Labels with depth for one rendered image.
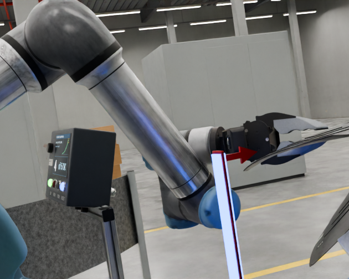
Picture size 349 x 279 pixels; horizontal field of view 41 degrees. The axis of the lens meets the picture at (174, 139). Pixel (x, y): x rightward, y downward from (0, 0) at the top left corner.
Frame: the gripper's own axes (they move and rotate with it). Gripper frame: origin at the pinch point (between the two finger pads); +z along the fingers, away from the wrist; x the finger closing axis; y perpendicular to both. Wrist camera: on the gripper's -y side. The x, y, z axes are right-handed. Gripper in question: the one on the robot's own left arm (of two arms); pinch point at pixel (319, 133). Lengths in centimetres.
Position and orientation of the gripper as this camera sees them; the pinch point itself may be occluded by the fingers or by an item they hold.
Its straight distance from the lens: 84.3
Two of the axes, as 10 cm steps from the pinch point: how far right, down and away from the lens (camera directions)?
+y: 4.6, -0.1, 8.9
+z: 8.8, -1.1, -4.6
